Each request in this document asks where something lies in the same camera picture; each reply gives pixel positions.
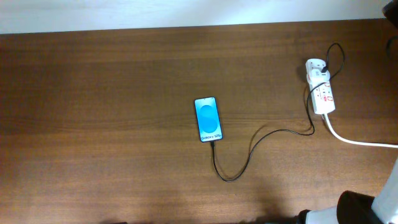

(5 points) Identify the blue Galaxy smartphone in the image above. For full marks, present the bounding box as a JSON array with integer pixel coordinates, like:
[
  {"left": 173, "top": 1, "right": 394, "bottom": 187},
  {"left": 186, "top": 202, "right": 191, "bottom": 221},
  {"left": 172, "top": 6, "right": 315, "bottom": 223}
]
[{"left": 194, "top": 96, "right": 223, "bottom": 142}]

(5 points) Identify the black charging cable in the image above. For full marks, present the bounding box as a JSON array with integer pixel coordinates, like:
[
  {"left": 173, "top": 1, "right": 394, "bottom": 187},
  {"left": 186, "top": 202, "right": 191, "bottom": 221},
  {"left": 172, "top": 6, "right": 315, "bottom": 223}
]
[{"left": 210, "top": 42, "right": 345, "bottom": 183}]

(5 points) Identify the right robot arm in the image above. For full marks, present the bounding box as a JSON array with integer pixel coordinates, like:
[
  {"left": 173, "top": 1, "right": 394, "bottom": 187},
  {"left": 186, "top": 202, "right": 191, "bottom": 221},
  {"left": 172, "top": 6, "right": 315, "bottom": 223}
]
[{"left": 295, "top": 58, "right": 397, "bottom": 224}]

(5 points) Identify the white USB charger adapter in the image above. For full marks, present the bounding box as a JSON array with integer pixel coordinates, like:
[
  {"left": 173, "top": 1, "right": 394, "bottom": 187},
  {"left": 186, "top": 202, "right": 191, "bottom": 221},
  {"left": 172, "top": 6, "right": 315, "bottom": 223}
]
[{"left": 307, "top": 68, "right": 330, "bottom": 85}]

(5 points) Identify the white power strip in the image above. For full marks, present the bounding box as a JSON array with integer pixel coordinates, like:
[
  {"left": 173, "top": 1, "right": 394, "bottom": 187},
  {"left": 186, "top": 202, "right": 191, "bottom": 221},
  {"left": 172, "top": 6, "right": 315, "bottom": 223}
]
[{"left": 305, "top": 58, "right": 335, "bottom": 115}]

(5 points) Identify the white power strip cord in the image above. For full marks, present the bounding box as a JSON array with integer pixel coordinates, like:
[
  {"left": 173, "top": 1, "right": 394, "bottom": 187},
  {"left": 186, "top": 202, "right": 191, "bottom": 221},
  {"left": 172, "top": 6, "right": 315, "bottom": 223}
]
[{"left": 322, "top": 113, "right": 398, "bottom": 149}]

